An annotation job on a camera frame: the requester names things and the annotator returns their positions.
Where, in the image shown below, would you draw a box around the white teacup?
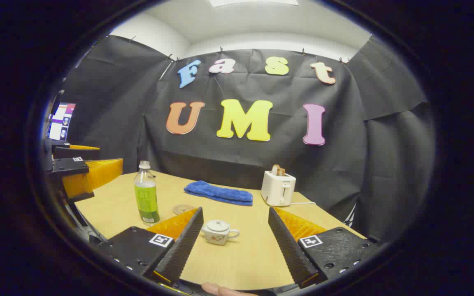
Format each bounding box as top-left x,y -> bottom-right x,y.
201,220 -> 240,246

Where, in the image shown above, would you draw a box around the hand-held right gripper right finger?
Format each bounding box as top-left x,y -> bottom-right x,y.
267,206 -> 382,289

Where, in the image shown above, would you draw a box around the clear water bottle green label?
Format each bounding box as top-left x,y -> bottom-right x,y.
134,161 -> 160,224

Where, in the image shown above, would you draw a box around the black backdrop cloth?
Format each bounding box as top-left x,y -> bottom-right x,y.
58,35 -> 436,243

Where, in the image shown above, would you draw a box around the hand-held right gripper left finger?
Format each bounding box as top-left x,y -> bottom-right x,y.
95,207 -> 204,286

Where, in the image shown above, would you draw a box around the blue towel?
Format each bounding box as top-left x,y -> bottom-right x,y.
184,180 -> 253,206

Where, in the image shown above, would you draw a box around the white toaster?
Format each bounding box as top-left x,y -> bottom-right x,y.
260,170 -> 296,207

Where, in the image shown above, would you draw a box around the computer monitor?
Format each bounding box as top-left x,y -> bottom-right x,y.
47,103 -> 76,142

